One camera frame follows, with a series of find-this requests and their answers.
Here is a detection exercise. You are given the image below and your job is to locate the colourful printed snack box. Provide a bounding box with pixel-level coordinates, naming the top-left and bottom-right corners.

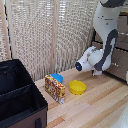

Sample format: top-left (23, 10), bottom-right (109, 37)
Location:
top-left (43, 74), bottom-right (67, 105)

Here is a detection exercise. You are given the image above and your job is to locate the silver drawer handle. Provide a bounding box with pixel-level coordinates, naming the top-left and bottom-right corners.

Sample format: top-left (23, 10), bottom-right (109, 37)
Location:
top-left (112, 61), bottom-right (120, 68)
top-left (117, 30), bottom-right (128, 36)

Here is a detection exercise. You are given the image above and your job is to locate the blue plastic bowl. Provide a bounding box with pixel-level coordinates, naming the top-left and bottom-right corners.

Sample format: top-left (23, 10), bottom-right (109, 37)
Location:
top-left (50, 73), bottom-right (64, 84)

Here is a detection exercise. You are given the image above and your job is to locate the yellow plastic bowl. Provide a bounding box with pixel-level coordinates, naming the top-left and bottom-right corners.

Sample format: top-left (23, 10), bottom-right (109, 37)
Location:
top-left (68, 79), bottom-right (88, 96)

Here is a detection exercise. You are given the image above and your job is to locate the black fabric storage box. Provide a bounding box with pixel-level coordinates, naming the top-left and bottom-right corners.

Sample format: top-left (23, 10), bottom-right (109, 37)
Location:
top-left (0, 58), bottom-right (49, 128)

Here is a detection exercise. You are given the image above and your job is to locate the beige bamboo screen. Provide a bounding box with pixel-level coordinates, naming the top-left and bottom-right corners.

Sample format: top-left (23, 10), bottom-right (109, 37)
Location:
top-left (0, 0), bottom-right (101, 83)

